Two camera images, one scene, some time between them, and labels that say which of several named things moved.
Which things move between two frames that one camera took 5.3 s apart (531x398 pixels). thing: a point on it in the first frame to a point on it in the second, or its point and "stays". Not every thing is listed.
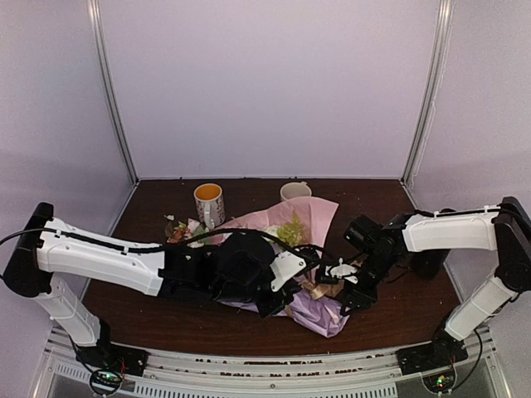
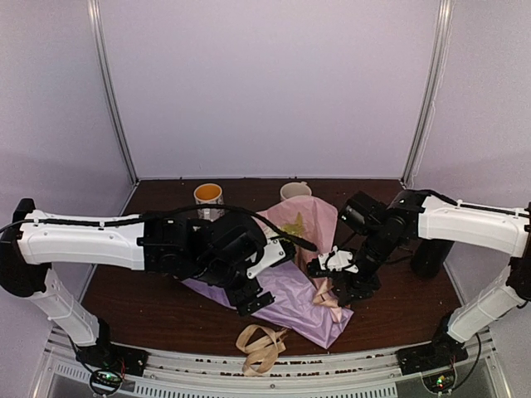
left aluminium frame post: x=94 y=8 stays
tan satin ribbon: x=323 y=290 to x=262 y=347
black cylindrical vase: x=426 y=264 stays
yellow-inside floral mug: x=210 y=205 stays
